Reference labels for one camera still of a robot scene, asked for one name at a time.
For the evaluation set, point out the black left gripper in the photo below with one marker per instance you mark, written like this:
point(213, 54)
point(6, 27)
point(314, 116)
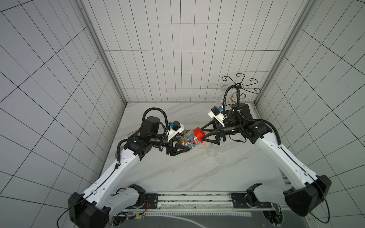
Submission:
point(173, 149)

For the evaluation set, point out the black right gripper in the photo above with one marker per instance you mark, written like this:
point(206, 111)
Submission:
point(221, 132)

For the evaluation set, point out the pile of round lollipops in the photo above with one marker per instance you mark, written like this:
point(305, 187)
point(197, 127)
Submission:
point(188, 140)

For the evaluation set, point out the red lid candy jar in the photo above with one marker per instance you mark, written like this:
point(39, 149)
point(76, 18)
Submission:
point(186, 132)

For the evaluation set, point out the colourful candy jar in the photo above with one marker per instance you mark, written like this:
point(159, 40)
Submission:
point(213, 150)

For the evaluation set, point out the small clear candy jar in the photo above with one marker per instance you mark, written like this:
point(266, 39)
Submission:
point(222, 149)

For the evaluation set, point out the clear large jar lid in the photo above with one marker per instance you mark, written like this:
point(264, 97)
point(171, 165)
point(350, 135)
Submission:
point(219, 159)

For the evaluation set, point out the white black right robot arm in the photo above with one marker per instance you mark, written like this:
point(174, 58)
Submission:
point(305, 191)

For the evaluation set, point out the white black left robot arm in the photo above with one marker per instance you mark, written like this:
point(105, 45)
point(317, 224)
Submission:
point(82, 208)

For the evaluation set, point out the white cutting board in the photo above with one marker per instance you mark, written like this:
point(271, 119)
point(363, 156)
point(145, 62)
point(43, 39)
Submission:
point(204, 144)

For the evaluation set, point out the clear hanging wine glass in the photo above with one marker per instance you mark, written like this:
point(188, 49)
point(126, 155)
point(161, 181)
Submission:
point(219, 100)

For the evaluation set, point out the copper glass rack dark base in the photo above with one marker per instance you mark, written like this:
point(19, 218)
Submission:
point(248, 88)

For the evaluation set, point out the colourful patterned plate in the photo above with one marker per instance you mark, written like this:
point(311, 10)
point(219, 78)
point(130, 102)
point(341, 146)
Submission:
point(130, 134)

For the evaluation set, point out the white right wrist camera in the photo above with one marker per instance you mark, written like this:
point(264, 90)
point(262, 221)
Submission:
point(217, 114)

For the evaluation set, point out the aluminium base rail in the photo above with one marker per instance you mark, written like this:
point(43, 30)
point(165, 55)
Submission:
point(196, 201)

